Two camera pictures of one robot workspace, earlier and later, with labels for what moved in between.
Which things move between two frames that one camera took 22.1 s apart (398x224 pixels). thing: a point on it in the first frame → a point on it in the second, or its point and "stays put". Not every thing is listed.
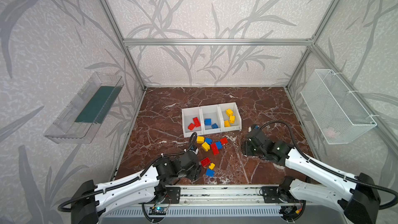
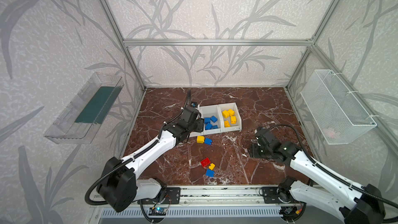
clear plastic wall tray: x=80 y=121 stays put
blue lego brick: x=208 y=140 stays put
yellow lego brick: x=232 y=119 stays put
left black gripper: x=193 y=168 → x=197 y=124
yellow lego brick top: x=200 y=139 stays put
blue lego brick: x=218 y=145 → x=213 y=119
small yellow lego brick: x=212 y=166 stays put
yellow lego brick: x=205 y=146 → x=231 y=112
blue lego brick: x=208 y=121 stays put
